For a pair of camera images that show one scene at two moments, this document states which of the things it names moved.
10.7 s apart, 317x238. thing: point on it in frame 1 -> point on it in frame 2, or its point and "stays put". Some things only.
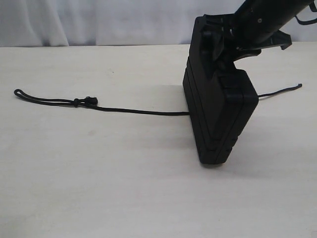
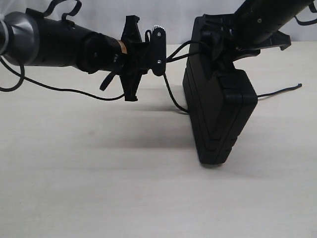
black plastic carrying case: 219,98 stays put
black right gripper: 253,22 stays put
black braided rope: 90,101 -> 173,57
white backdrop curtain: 74,23 stays put
